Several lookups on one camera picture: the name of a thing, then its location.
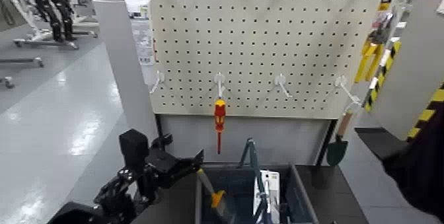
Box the packaged yellow handled pliers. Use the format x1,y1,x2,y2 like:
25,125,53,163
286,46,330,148
353,11,394,84

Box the grey side panel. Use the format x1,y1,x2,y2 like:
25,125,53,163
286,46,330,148
92,0,161,143

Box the white packaged box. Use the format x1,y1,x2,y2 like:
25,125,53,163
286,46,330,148
252,169,281,224

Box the grey plastic crate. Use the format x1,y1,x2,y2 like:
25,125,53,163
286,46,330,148
194,163,320,224

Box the grey panel with hazard tape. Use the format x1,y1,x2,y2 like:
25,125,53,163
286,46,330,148
367,0,444,141

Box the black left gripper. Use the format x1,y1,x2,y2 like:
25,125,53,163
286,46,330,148
145,133,205,189

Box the white perforated pegboard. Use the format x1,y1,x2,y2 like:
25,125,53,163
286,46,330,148
137,0,391,120

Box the red yellow screwdriver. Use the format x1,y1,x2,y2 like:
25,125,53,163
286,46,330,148
213,98,227,155

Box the white pegboard hook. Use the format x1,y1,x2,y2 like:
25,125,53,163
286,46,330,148
334,75,362,106
213,72,227,100
274,73,293,98
149,71,166,95

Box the black humanoid robot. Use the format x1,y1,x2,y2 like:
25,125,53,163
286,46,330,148
24,0,78,42

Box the white wheeled stand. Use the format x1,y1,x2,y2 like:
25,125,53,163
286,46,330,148
0,0,100,50

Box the white printed paper label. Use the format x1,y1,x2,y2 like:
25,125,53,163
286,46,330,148
124,0,157,67

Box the grey wheeled base bar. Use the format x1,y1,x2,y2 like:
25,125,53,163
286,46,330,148
0,57,45,68

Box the yellow paint brush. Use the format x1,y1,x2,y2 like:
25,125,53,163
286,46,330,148
198,168,237,224

